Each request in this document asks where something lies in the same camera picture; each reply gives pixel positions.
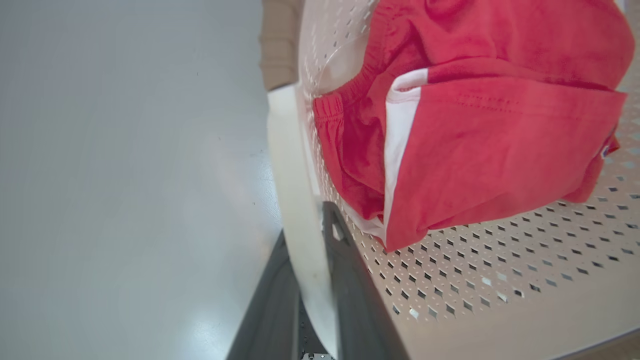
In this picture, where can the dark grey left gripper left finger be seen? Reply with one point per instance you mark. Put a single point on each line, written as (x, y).
(270, 310)

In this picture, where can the red garment with white trim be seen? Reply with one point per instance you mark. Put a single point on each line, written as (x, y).
(480, 125)

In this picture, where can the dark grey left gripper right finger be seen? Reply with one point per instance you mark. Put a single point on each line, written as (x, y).
(360, 300)

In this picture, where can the beige ribbed fabric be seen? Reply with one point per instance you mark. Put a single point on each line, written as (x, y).
(280, 40)

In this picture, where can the white perforated laundry basket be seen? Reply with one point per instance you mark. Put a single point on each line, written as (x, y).
(500, 280)

